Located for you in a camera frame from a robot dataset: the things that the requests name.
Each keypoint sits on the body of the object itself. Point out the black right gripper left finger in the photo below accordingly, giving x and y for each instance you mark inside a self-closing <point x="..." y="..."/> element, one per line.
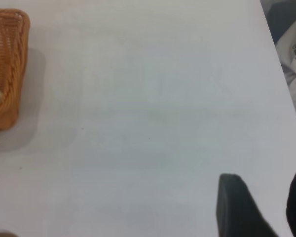
<point x="236" y="212"/>

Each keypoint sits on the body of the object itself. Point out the orange woven wicker basket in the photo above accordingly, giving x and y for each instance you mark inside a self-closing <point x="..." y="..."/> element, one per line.
<point x="7" y="61"/>

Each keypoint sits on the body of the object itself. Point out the white printed cloth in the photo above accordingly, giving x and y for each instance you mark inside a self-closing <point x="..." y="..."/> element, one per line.
<point x="294" y="61"/>

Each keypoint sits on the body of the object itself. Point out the dark grey fabric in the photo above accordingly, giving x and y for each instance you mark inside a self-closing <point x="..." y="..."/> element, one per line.
<point x="278" y="14"/>

